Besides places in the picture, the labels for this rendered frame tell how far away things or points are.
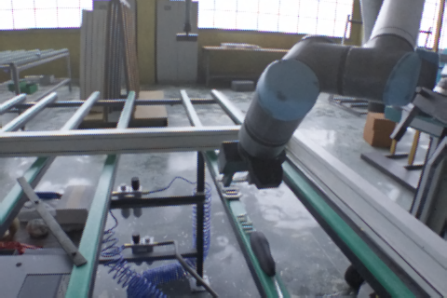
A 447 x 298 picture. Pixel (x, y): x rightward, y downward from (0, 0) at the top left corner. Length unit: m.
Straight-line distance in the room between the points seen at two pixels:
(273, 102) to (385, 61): 0.19
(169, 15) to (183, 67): 1.24
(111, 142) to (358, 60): 0.82
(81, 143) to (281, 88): 0.80
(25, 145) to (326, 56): 0.97
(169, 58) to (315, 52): 6.74
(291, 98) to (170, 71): 6.85
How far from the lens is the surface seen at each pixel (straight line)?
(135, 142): 1.07
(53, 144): 1.12
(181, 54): 7.23
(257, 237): 0.61
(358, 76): 0.52
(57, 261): 0.67
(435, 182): 1.64
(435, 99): 0.82
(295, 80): 0.46
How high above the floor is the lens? 1.28
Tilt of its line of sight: 18 degrees down
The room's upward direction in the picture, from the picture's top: 3 degrees clockwise
